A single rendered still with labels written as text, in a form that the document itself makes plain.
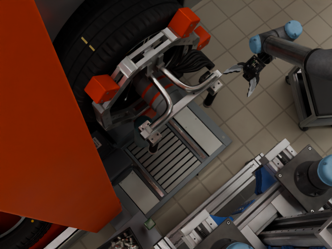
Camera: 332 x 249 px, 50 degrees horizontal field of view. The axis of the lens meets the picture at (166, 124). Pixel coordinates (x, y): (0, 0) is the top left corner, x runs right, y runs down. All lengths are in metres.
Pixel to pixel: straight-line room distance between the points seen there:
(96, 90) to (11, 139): 0.93
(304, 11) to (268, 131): 1.07
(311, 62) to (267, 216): 0.70
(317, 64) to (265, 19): 1.71
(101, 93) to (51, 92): 0.93
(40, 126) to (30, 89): 0.07
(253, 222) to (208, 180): 0.79
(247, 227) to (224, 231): 0.16
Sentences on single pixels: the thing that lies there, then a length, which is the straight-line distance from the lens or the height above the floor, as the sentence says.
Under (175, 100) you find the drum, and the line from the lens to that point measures 1.48.
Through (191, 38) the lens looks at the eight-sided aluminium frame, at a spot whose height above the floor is 1.02.
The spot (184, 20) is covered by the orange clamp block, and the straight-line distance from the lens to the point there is 1.38.
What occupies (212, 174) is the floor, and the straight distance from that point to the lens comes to 2.36.
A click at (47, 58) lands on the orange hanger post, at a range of 0.30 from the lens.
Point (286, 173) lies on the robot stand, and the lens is 1.61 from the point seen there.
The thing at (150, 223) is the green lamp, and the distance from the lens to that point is 1.62.
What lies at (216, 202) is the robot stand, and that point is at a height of 0.23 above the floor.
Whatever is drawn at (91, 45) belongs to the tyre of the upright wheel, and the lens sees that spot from 1.33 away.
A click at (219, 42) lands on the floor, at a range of 2.74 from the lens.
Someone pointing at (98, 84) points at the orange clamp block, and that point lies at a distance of 1.27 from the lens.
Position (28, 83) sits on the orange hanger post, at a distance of 0.31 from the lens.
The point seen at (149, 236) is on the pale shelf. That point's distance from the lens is 1.83.
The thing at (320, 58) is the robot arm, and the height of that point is 1.28.
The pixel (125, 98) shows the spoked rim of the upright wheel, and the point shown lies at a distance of 1.78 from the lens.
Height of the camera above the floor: 2.27
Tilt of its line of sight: 71 degrees down
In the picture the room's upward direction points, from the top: 14 degrees clockwise
